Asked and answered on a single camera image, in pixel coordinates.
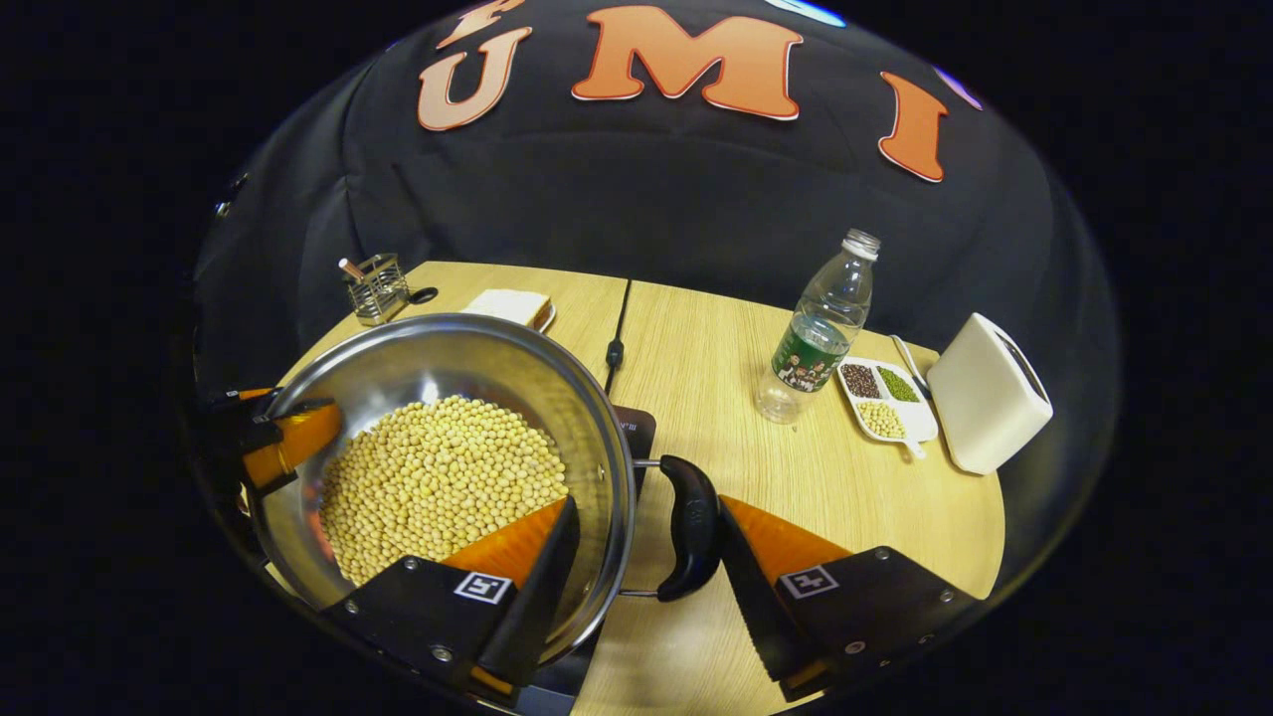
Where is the clear plastic water bottle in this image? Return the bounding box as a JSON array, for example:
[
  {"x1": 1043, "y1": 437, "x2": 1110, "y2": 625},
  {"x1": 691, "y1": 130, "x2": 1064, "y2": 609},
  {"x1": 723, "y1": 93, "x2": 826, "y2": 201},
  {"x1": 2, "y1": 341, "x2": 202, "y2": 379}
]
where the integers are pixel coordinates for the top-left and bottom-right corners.
[{"x1": 754, "y1": 228, "x2": 882, "y2": 426}]

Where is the white spoon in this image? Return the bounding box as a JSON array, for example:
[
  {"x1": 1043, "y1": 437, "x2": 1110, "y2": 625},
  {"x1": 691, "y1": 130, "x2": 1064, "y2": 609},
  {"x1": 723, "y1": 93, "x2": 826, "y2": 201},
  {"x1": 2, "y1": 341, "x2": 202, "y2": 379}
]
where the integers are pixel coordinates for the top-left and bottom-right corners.
[{"x1": 890, "y1": 334, "x2": 934, "y2": 399}]

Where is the white divided dish of beans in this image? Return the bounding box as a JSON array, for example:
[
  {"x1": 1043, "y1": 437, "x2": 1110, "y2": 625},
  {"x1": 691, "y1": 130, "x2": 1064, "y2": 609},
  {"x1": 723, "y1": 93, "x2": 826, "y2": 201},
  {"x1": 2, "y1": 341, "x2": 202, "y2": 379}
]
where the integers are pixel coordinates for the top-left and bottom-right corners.
[{"x1": 835, "y1": 356, "x2": 940, "y2": 460}]

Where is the pile of soybeans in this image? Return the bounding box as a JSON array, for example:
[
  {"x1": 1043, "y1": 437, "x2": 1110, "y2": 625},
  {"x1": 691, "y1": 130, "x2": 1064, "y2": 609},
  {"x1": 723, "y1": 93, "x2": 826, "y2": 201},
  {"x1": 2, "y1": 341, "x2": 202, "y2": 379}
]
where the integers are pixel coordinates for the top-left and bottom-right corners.
[{"x1": 318, "y1": 395, "x2": 570, "y2": 588}]

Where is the sandwich with lettuce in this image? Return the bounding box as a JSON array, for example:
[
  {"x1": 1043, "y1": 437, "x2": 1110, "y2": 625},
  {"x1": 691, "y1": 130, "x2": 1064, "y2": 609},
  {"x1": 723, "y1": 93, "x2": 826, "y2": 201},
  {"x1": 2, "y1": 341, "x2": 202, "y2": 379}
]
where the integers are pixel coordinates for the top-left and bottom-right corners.
[{"x1": 460, "y1": 288, "x2": 553, "y2": 331}]

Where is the steel pot with black handle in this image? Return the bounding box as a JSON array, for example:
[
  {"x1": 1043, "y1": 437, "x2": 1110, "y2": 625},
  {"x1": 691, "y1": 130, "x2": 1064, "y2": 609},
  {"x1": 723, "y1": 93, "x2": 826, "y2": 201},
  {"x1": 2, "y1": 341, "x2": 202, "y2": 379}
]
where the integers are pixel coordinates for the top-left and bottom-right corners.
[{"x1": 249, "y1": 313, "x2": 722, "y2": 667}]

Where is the black induction cooktop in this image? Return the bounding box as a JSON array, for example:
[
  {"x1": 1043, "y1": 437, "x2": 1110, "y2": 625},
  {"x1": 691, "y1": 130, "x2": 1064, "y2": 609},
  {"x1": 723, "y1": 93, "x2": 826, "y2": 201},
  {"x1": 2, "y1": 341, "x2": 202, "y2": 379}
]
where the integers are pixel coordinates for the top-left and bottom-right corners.
[{"x1": 512, "y1": 405, "x2": 657, "y2": 716}]

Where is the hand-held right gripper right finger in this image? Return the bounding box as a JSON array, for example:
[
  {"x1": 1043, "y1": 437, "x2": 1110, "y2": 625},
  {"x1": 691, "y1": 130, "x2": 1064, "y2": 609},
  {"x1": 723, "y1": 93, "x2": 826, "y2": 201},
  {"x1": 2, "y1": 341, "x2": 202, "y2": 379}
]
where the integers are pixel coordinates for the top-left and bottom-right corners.
[{"x1": 718, "y1": 494, "x2": 986, "y2": 699}]

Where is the black power cable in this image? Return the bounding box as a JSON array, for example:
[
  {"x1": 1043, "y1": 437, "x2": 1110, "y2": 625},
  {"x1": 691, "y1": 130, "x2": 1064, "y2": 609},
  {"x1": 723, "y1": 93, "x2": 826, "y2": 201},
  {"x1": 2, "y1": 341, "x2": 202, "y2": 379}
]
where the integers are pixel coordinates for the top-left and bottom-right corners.
[{"x1": 604, "y1": 279, "x2": 635, "y2": 397}]

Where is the wire utensil holder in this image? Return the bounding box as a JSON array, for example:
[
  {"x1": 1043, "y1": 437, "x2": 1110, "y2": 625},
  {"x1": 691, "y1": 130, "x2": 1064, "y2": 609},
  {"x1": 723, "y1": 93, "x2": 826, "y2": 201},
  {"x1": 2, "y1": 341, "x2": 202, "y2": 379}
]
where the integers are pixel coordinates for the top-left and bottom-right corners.
[{"x1": 343, "y1": 253, "x2": 411, "y2": 327}]

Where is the white toaster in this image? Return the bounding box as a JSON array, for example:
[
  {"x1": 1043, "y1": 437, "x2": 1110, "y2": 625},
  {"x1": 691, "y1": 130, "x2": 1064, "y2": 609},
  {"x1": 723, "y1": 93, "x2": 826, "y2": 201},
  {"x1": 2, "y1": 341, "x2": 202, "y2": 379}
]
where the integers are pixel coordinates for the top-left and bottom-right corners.
[{"x1": 927, "y1": 312, "x2": 1054, "y2": 476}]

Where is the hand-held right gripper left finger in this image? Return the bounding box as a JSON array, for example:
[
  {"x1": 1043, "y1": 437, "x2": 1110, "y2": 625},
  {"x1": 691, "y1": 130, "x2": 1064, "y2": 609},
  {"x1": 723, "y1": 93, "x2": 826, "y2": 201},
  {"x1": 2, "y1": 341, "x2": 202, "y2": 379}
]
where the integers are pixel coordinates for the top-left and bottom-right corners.
[{"x1": 323, "y1": 495, "x2": 581, "y2": 697}]

